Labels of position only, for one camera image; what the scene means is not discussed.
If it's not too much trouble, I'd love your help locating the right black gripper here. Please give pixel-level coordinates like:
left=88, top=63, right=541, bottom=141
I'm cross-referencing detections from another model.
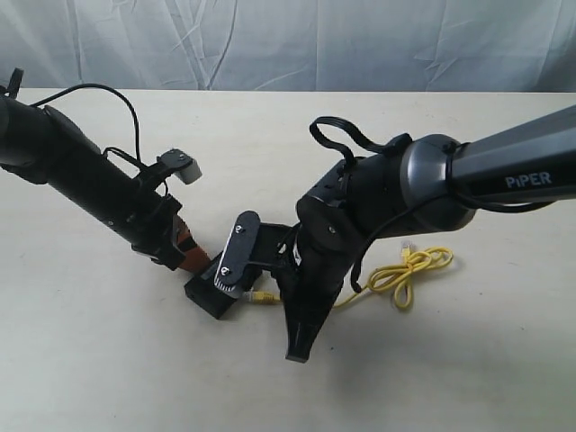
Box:
left=274, top=233, right=360, bottom=363

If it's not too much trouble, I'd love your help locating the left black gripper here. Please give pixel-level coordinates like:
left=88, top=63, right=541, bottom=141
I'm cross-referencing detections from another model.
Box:
left=107, top=194, right=210, bottom=273

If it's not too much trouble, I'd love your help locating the black rectangular adapter box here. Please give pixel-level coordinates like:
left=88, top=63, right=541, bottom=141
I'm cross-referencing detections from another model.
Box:
left=184, top=253, right=238, bottom=320

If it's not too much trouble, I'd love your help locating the yellow ethernet cable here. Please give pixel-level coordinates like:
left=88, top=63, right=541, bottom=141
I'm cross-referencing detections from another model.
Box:
left=245, top=241, right=455, bottom=312

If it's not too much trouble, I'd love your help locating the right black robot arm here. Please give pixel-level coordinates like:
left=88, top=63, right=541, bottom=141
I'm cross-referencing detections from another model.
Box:
left=277, top=107, right=575, bottom=363

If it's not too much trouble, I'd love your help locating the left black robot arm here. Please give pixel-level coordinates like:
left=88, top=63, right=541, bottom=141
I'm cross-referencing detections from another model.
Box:
left=1, top=96, right=210, bottom=273

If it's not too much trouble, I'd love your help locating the grey wrinkled backdrop curtain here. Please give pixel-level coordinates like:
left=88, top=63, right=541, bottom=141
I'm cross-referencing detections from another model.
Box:
left=1, top=1, right=575, bottom=93

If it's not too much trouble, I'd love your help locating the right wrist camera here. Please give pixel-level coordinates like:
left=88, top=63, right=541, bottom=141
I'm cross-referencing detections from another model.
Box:
left=214, top=210, right=293, bottom=300

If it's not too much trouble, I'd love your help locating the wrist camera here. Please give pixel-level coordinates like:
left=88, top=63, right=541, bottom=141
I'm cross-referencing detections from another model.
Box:
left=157, top=148, right=203, bottom=185
left=214, top=210, right=293, bottom=300

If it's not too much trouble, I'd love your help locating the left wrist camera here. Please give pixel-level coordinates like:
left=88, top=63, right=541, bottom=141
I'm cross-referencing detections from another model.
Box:
left=157, top=148, right=203, bottom=185

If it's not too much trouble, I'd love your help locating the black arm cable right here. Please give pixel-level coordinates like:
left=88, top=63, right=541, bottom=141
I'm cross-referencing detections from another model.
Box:
left=308, top=115, right=576, bottom=293

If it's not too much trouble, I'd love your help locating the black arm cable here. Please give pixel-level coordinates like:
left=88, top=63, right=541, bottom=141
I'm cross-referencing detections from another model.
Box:
left=0, top=67, right=172, bottom=199
left=308, top=115, right=576, bottom=293

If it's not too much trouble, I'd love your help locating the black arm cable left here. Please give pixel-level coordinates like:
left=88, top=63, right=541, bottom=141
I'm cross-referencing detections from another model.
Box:
left=0, top=67, right=172, bottom=199

